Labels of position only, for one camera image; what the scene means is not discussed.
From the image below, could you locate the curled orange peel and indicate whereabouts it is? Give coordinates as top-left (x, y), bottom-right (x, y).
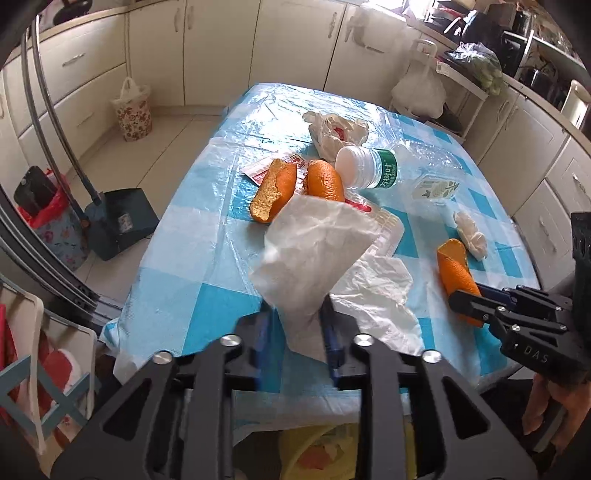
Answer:
top-left (437, 239), bottom-right (481, 300)

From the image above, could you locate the large white plastic bag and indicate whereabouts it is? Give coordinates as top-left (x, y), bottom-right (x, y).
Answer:
top-left (250, 195), bottom-right (424, 362)

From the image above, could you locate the clear plastic water bottle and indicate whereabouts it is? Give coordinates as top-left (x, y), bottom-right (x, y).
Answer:
top-left (335, 141), bottom-right (466, 203)

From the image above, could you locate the orange peel with stem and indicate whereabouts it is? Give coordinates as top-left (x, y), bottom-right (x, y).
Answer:
top-left (249, 159), bottom-right (297, 224)

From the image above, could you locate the yellow trash bin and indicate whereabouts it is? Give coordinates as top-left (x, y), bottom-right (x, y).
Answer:
top-left (276, 421), bottom-right (419, 480)

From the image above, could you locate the person's right hand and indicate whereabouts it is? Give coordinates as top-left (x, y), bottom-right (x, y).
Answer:
top-left (522, 373), bottom-right (591, 458)

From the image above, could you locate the crumpled white tissue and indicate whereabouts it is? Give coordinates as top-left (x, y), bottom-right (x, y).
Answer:
top-left (454, 211), bottom-right (488, 261)

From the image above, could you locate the red white paper bag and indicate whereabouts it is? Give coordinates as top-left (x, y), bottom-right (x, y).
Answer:
top-left (240, 154), bottom-right (407, 259)

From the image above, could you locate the small orange peel piece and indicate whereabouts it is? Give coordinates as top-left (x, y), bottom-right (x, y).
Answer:
top-left (304, 159), bottom-right (345, 202)

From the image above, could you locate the white rolling cart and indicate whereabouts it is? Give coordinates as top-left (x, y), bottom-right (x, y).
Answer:
top-left (390, 52), bottom-right (488, 143)

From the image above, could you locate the dark teal dustpan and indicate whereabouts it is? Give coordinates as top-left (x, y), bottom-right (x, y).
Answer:
top-left (84, 188), bottom-right (159, 261)

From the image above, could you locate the blue checkered plastic tablecloth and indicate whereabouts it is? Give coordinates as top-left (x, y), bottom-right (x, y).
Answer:
top-left (101, 83), bottom-right (538, 412)

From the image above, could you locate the crumpled bag with red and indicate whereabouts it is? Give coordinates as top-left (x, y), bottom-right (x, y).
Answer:
top-left (303, 111), bottom-right (369, 164)

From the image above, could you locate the white blue storage shelf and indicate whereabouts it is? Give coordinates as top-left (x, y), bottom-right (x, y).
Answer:
top-left (1, 278), bottom-right (99, 455)

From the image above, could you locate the white bag hanging on cart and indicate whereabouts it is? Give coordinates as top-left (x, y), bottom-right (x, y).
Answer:
top-left (391, 39), bottom-right (447, 119)

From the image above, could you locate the bag of green vegetables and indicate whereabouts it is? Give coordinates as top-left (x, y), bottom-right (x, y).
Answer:
top-left (444, 43), bottom-right (504, 96)

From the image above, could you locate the red bag floor bin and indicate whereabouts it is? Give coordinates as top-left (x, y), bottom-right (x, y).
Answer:
top-left (13, 166), bottom-right (89, 271)

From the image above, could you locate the hanging white cabinet bin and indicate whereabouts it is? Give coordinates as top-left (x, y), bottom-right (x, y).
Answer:
top-left (345, 2), bottom-right (407, 54)

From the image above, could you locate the floral waste basket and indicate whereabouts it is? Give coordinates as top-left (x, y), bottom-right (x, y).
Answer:
top-left (111, 77), bottom-right (153, 142)

